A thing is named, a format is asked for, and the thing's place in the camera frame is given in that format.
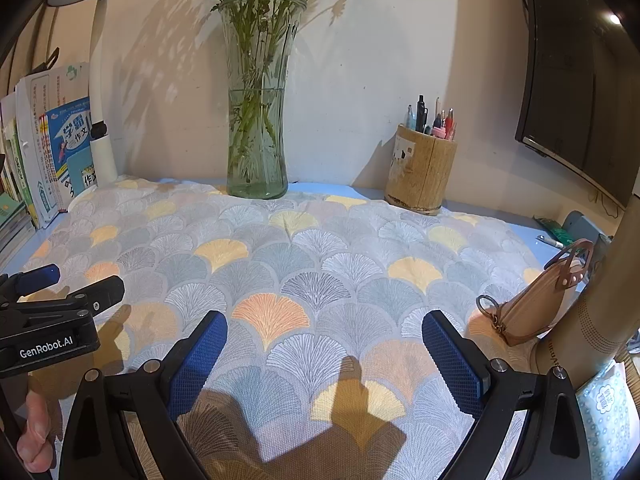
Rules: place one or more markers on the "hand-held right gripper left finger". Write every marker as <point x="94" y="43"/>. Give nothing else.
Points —
<point x="197" y="365"/>

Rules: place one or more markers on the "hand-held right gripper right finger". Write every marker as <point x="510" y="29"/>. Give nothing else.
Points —
<point x="455" y="365"/>

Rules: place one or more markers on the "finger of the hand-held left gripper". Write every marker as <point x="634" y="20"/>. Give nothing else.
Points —
<point x="42" y="275"/>
<point x="107" y="292"/>

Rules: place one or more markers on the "person's left hand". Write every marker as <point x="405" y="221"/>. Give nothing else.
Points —
<point x="35" y="430"/>

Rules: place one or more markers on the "green flat book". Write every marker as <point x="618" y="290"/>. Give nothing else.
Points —
<point x="12" y="210"/>

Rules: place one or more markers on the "tan leather pouch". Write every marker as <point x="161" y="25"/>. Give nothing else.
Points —
<point x="535" y="310"/>

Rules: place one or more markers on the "row of books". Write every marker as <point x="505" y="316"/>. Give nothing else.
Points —
<point x="55" y="160"/>

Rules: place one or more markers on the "white desk lamp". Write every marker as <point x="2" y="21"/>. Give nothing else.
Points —
<point x="102" y="160"/>

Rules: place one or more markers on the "leaf pattern table cloth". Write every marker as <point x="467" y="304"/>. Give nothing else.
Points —
<point x="300" y="285"/>

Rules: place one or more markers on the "beige cylindrical canister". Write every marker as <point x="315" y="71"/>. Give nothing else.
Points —
<point x="600" y="310"/>

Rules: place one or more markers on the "patterned tissue pack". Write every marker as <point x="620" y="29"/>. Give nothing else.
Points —
<point x="605" y="410"/>

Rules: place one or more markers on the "white pen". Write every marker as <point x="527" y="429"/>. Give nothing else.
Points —
<point x="552" y="241"/>

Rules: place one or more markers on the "green foil packet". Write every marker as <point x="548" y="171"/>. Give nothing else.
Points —
<point x="555" y="230"/>

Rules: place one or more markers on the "grey blue rectangular box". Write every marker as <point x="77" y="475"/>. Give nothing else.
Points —
<point x="585" y="227"/>

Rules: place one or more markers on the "wooden pen holder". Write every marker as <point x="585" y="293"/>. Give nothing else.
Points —
<point x="422" y="175"/>

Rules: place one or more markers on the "clear glass vase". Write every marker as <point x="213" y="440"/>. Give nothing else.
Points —
<point x="257" y="160"/>

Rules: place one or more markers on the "bunch of pens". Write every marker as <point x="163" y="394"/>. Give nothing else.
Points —
<point x="421" y="115"/>

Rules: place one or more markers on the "black wall television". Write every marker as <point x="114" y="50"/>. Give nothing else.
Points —
<point x="575" y="60"/>

